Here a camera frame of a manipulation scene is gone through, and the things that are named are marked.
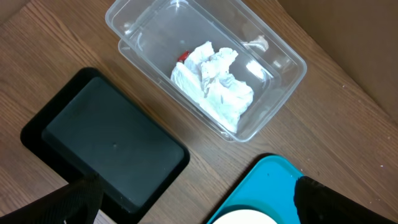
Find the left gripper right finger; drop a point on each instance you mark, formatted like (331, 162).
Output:
(316, 203)

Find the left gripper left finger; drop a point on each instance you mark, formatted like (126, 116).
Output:
(78, 202)

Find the large white plate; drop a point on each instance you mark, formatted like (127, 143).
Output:
(245, 217)

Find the large white napkin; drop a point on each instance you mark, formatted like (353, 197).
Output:
(227, 98)

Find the red snack wrapper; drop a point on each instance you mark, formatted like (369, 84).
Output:
(183, 56)

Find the small white napkin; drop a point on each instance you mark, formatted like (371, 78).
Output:
(207, 64)

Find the teal serving tray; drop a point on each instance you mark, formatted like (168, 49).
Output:
(268, 187)

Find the black plastic tray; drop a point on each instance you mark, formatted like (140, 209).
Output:
(90, 126)

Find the cardboard backdrop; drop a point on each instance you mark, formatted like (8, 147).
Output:
(361, 36)

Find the clear plastic container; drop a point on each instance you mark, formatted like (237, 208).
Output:
(154, 34)

